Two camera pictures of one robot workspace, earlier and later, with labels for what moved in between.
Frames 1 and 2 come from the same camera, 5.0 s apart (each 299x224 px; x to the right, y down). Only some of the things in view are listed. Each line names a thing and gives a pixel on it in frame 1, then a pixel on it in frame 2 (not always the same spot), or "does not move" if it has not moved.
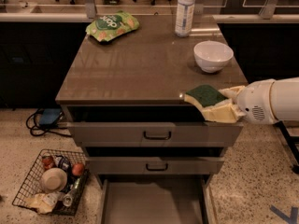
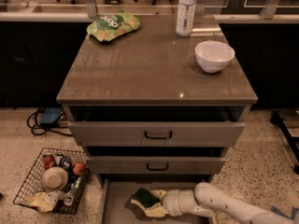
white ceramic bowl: [212, 56] does not move
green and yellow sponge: [205, 94] to [144, 197]
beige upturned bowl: [53, 179] does not move
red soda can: [48, 161] does not move
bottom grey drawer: [156, 201] does not move
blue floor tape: [292, 218] does not move
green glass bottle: [71, 198] does not move
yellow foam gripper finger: [233, 91] to [159, 193]
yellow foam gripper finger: [223, 112] to [158, 211]
